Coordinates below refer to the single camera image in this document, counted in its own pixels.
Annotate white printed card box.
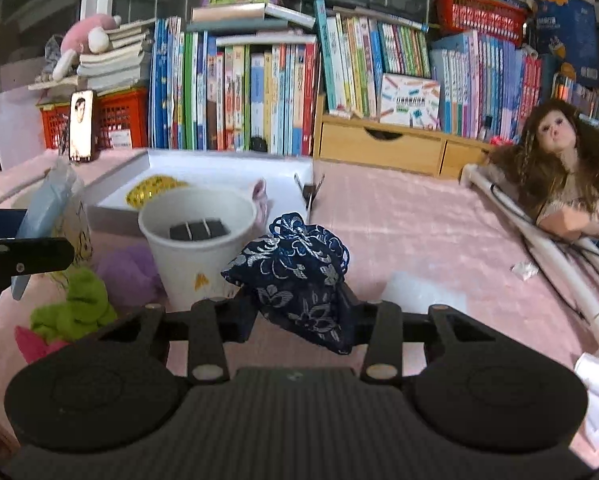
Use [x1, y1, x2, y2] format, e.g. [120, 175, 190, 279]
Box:
[377, 73, 443, 129]

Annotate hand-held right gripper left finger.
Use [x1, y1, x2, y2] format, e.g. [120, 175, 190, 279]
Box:
[75, 286, 258, 384]

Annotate green fluffy scrunchie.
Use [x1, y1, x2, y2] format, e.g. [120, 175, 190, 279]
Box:
[29, 267, 118, 343]

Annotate smartphone with lit screen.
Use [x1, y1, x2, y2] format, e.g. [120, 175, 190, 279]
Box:
[69, 90, 98, 163]

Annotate yellow sequined ball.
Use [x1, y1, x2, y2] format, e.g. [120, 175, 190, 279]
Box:
[126, 175, 190, 209]

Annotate white board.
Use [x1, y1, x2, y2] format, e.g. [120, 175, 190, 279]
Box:
[0, 90, 47, 172]

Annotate pile of flat lying books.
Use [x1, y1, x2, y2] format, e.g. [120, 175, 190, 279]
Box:
[186, 2, 316, 37]

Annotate row of blue pink books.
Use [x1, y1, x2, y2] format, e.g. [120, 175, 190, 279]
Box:
[429, 30, 543, 143]

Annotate row of tall picture books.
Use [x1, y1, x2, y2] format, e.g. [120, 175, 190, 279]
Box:
[149, 17, 321, 157]

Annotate red plastic basket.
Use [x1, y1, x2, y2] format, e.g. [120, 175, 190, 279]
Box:
[433, 0, 528, 47]

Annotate white paper cup fish drawing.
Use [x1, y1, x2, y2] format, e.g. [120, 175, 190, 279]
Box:
[138, 186, 258, 312]

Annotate row of small dark books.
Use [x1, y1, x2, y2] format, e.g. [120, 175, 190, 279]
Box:
[552, 72, 599, 137]

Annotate blue printed box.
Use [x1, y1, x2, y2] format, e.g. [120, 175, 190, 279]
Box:
[531, 0, 599, 87]

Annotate pale checked cloth pouch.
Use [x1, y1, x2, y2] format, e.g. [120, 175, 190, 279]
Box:
[10, 160, 80, 301]

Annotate purple fluffy scrunchie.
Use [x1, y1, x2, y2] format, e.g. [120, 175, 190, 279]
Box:
[95, 247, 166, 311]

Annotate stack of worn books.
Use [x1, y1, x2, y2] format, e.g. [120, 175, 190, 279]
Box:
[76, 20, 153, 93]

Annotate doll with brown curly hair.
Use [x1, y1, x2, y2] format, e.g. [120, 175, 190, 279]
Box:
[488, 99, 599, 242]

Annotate dark blue floral pouch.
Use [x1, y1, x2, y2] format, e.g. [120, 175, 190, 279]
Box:
[222, 212, 351, 356]

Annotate white paper cup yellow scribbles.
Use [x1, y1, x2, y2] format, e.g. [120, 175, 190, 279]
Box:
[54, 160, 94, 271]

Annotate pale pink organza pouch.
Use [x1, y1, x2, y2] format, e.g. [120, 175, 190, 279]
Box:
[250, 178, 271, 228]

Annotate white paper scrap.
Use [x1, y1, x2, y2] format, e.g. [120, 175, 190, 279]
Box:
[510, 261, 539, 281]

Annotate wooden drawer organizer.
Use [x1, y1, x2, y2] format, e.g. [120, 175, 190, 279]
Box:
[313, 94, 491, 180]

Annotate grey plush toy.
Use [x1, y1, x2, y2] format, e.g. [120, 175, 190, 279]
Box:
[43, 35, 66, 79]

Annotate pink and white plush toy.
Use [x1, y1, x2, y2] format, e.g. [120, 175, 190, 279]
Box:
[54, 14, 123, 81]

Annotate row of thin green books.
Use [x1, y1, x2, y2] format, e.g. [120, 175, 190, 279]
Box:
[313, 0, 433, 117]

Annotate red plastic crate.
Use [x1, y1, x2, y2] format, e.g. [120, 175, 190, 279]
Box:
[39, 87, 150, 152]

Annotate white pipe frame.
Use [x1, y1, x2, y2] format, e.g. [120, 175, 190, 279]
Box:
[459, 162, 599, 452]

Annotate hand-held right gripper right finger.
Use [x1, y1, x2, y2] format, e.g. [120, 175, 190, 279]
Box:
[341, 285, 508, 384]

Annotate shallow white cardboard box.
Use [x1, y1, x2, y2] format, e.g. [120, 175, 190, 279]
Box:
[82, 147, 315, 237]

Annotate small bicycle model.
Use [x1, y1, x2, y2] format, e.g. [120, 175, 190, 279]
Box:
[56, 110, 73, 157]

